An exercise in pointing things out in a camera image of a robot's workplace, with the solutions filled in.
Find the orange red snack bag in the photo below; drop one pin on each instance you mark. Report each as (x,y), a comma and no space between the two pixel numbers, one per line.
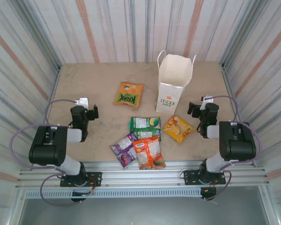
(148,152)

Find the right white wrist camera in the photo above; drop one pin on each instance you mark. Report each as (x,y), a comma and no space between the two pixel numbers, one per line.
(207,99)

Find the yellow chips bag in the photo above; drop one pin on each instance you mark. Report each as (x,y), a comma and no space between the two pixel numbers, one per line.
(179,129)

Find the purple snack bag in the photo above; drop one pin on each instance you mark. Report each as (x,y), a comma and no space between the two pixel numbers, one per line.
(124,146)

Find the orange green Krax snack bag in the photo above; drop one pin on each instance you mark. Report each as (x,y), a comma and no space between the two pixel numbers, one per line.
(128,95)

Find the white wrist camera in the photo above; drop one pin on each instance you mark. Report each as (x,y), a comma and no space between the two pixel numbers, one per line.
(82,102)
(207,99)

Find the white printed paper bag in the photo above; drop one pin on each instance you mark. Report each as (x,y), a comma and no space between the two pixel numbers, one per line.
(171,93)

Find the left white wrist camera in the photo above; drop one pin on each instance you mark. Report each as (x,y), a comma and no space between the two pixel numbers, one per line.
(82,102)

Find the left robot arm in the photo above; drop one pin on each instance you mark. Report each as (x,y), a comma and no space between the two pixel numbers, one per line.
(46,150)

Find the metal table edge rail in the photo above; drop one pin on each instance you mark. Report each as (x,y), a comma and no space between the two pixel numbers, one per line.
(234,98)
(52,93)

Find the aluminium rail frame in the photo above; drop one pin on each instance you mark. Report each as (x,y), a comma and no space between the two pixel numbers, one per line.
(142,174)

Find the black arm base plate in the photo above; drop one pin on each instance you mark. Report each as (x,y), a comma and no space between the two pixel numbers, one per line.
(94,178)
(190,178)

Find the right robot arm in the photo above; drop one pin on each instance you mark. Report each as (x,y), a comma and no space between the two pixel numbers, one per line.
(238,145)

